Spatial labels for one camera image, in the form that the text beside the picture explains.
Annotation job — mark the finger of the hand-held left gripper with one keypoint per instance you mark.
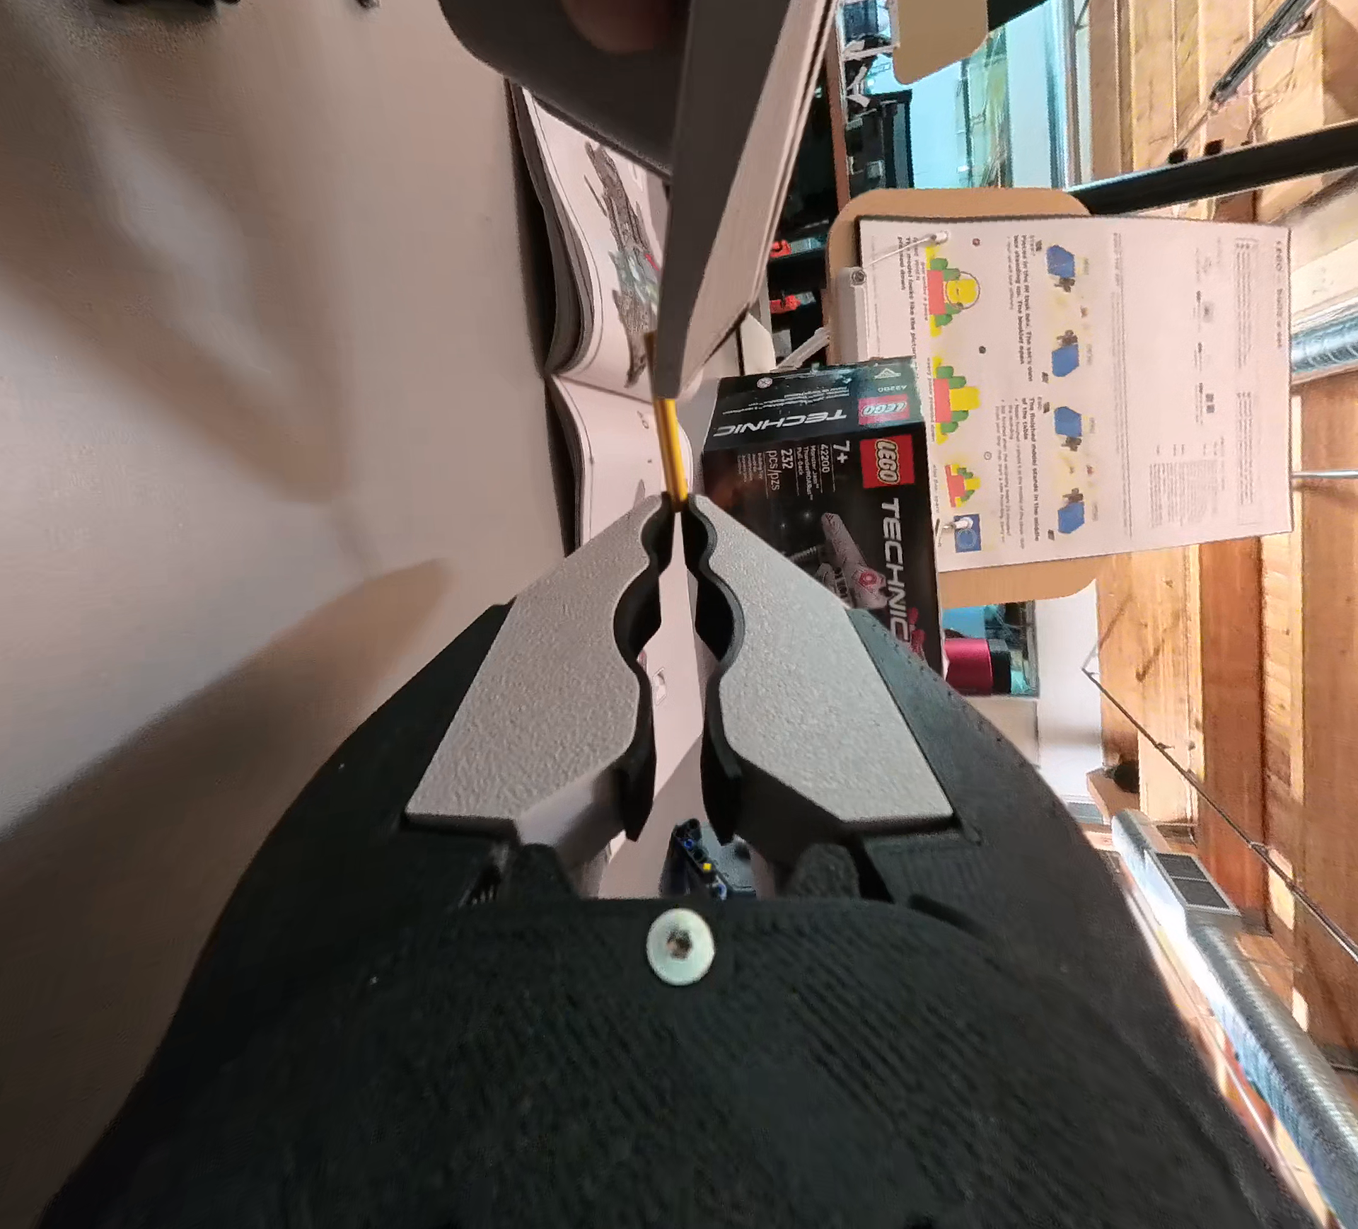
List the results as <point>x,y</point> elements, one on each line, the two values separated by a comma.
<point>731,137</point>

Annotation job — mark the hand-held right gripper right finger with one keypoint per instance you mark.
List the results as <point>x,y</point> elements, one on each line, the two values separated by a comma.
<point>816,721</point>

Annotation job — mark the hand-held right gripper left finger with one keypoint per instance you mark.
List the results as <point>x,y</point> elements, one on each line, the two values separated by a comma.
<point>530,721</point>

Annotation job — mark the yellow toy axle rod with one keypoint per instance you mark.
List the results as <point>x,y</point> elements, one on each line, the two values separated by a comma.
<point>671,455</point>

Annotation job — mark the open instruction booklet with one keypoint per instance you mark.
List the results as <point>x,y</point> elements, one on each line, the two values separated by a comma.
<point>605,233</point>

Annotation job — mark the red cylinder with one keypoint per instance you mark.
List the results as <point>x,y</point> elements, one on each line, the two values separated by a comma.
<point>982,664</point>

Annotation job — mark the black toy set box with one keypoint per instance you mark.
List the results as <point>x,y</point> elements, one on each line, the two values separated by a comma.
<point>807,508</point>

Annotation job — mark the wooden backing board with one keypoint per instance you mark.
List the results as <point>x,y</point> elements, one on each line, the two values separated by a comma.
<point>1020,587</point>

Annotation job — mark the printed instruction sheet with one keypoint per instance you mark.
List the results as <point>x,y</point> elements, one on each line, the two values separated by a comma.
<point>1146,380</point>

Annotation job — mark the black metal bar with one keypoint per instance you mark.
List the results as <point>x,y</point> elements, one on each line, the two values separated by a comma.
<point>1221,167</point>

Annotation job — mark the silver ventilation duct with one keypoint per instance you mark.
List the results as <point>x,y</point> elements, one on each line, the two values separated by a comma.
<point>1251,1017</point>

